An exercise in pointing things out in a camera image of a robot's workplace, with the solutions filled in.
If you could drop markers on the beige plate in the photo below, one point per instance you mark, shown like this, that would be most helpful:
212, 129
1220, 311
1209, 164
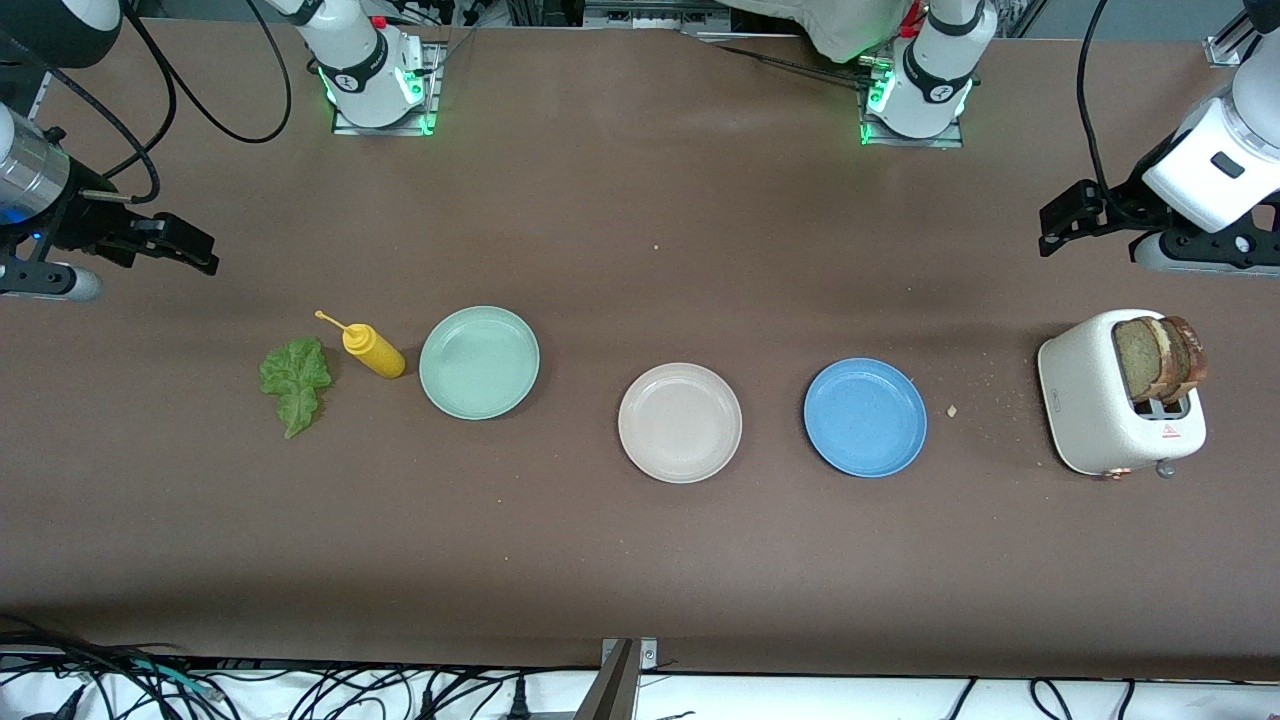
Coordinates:
680, 423

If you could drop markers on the blue plate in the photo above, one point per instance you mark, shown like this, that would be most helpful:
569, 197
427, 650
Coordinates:
865, 417

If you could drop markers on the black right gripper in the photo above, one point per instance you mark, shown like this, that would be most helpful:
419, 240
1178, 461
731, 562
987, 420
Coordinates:
82, 222

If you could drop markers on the aluminium frame profile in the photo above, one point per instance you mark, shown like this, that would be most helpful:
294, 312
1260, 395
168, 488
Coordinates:
1230, 45
38, 95

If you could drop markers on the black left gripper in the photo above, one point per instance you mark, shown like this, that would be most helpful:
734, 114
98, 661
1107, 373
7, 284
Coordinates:
1127, 203

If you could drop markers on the black power plug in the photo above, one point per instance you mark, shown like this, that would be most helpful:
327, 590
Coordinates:
518, 705

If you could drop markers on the yellow squeeze bottle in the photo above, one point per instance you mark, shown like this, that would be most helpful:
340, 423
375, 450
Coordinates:
375, 355

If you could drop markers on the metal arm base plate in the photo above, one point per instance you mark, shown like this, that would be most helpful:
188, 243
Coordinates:
436, 90
950, 138

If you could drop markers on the person in light clothing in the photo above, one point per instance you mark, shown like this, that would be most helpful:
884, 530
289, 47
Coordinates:
820, 25

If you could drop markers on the green lettuce leaf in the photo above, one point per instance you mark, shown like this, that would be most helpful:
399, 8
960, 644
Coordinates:
295, 385

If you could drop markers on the metal mount beam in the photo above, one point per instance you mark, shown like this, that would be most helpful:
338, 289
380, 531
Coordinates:
610, 690

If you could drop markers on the mint green plate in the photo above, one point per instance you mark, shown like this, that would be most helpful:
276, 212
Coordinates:
480, 362

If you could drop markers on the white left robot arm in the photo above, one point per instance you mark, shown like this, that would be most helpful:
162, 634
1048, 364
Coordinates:
935, 70

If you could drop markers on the dark crust bread slice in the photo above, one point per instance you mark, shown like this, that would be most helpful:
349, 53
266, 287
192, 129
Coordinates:
1197, 355

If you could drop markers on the white toaster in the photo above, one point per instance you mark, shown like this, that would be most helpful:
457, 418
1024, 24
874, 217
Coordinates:
1085, 400

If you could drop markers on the light brown bread slice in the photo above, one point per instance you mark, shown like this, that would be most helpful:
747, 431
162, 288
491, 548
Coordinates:
1135, 360

